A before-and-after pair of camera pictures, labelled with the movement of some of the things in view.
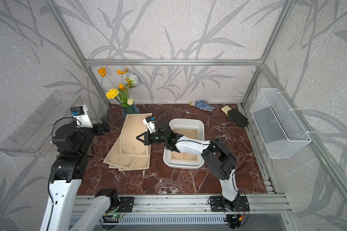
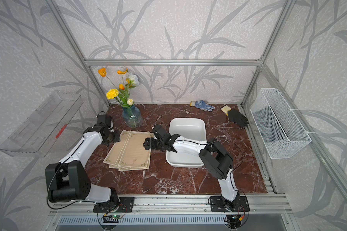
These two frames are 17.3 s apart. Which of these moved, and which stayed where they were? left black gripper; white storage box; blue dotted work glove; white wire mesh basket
Moved: left black gripper
Stayed: white wire mesh basket; blue dotted work glove; white storage box
